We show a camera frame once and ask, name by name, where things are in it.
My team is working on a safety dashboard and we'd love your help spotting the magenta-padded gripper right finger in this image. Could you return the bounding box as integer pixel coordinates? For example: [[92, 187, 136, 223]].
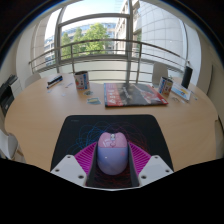
[[127, 142, 175, 188]]

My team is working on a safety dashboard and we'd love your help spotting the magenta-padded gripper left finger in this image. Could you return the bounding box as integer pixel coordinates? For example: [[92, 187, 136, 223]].
[[49, 141, 99, 188]]

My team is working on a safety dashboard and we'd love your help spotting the pink and lilac computer mouse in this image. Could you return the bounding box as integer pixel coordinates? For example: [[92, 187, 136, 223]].
[[96, 131, 130, 176]]

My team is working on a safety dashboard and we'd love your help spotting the black mouse pad with swirls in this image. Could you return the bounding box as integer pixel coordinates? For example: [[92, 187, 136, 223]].
[[49, 114, 175, 190]]

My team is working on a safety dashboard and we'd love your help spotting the white chair with wooden legs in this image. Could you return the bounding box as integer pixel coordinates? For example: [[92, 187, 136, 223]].
[[0, 127, 26, 163]]

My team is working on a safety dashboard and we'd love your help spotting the red and black magazine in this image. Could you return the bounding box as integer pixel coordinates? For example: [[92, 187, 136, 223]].
[[103, 82, 170, 108]]

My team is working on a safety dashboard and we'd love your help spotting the white and blue booklet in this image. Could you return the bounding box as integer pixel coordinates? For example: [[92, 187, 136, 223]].
[[171, 82, 193, 102]]

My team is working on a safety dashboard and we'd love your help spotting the white mug with blue print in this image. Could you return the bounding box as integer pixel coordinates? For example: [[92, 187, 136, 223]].
[[157, 76, 175, 98]]

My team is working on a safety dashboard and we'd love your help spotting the white mug with strawberry print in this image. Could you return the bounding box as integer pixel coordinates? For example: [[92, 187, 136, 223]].
[[73, 70, 91, 91]]

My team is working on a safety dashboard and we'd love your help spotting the black cylindrical bottle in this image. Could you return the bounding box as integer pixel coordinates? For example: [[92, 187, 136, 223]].
[[180, 65, 195, 90]]

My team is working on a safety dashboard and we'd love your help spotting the grey metal balcony railing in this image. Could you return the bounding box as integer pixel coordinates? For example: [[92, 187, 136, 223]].
[[28, 38, 188, 85]]

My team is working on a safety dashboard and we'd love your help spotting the green tree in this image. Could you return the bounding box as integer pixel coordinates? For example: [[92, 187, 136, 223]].
[[59, 22, 111, 60]]

